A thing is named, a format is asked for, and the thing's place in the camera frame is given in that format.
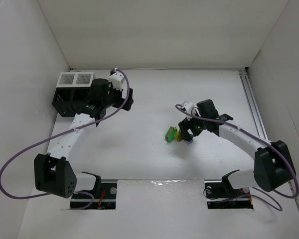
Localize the green and orange lego stack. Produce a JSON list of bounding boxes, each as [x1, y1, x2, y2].
[[165, 126, 179, 143]]

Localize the aluminium rail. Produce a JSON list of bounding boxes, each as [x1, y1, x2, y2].
[[238, 69, 268, 139]]

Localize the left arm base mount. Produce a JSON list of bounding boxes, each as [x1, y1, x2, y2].
[[70, 180, 118, 210]]

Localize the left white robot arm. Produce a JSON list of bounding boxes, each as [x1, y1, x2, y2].
[[34, 73, 134, 198]]

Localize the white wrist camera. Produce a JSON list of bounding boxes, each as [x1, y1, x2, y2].
[[108, 70, 125, 91], [181, 101, 196, 115]]

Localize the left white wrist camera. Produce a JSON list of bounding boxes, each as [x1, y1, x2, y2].
[[108, 70, 125, 91]]

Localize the lime green lego brick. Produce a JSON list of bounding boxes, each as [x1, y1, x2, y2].
[[173, 132, 182, 142]]

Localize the black slotted container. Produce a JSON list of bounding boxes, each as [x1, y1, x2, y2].
[[52, 87, 89, 117]]

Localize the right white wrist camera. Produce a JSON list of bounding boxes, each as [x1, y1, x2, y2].
[[181, 101, 196, 115]]

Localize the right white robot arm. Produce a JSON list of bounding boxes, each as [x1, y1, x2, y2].
[[175, 99, 299, 198]]

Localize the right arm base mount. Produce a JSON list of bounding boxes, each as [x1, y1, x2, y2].
[[203, 180, 254, 210]]

